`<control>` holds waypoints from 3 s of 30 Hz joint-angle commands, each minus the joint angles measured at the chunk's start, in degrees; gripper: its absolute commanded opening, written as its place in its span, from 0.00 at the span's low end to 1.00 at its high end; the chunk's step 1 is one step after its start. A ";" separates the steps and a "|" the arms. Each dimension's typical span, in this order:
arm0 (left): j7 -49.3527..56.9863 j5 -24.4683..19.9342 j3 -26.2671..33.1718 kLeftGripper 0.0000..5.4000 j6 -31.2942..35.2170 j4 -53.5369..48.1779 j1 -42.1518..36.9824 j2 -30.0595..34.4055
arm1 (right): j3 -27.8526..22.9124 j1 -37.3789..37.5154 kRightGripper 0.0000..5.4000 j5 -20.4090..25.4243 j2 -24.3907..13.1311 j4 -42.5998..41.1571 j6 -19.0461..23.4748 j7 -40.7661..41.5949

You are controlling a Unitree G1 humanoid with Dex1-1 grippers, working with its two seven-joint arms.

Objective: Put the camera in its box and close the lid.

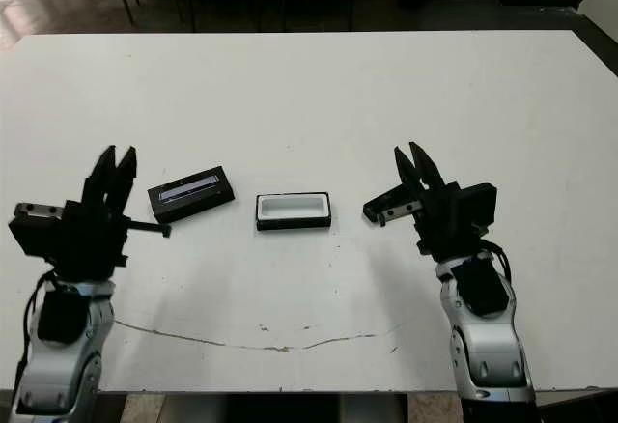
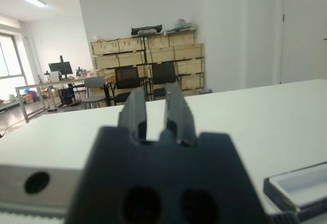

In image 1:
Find dark robot lower body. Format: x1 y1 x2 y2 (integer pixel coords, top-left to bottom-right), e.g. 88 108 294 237
163 392 409 423

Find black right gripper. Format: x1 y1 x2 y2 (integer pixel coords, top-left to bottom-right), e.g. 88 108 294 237
379 141 484 263

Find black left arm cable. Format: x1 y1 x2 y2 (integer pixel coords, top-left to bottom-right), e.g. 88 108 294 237
13 268 57 385

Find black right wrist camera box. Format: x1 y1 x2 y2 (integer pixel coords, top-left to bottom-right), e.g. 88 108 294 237
456 183 498 240

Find black box lid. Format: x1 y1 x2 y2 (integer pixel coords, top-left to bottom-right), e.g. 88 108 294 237
147 164 237 224

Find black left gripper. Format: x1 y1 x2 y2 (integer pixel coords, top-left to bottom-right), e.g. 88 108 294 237
14 145 173 280

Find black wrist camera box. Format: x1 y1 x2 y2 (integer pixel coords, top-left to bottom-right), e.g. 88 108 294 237
8 217 67 263
456 183 498 240

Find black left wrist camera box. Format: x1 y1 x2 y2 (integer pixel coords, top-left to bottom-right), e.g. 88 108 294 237
8 217 67 263

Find black box base white tray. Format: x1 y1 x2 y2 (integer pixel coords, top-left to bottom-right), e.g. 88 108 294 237
254 190 333 232

